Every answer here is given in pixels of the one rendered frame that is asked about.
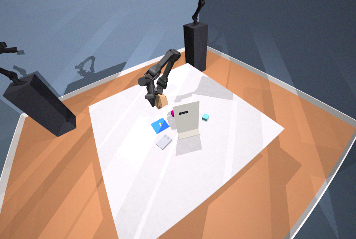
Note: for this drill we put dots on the small teal block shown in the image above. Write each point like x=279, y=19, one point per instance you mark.
x=205, y=117

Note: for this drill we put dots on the blue square mat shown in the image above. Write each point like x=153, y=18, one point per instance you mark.
x=157, y=128

